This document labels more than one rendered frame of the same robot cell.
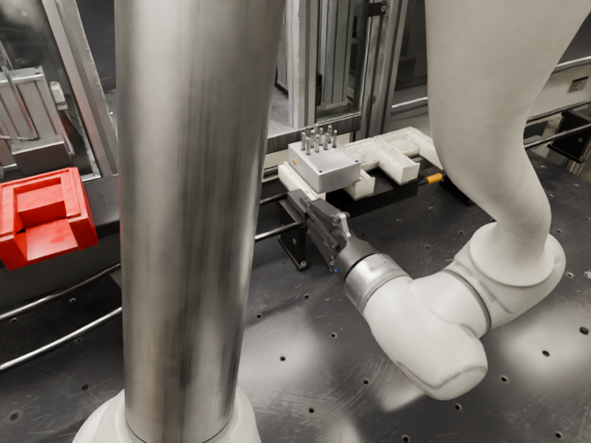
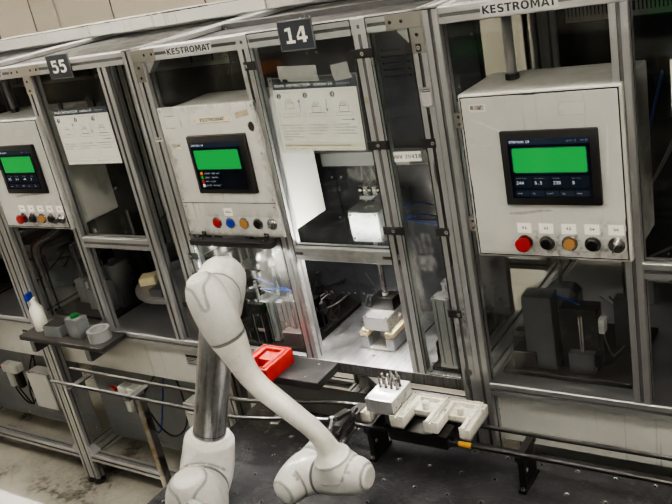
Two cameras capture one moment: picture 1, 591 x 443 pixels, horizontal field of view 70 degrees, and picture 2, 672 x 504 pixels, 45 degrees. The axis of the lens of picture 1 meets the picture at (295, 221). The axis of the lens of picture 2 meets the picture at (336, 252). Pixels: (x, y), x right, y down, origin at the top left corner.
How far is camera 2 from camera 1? 2.18 m
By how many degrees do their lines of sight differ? 57
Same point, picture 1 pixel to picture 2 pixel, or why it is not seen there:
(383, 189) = (419, 431)
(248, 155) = (210, 361)
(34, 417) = not seen: hidden behind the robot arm
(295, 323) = not seen: hidden behind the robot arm
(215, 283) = (202, 387)
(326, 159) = (382, 393)
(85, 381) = (250, 447)
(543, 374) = not seen: outside the picture
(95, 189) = (298, 361)
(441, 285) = (310, 456)
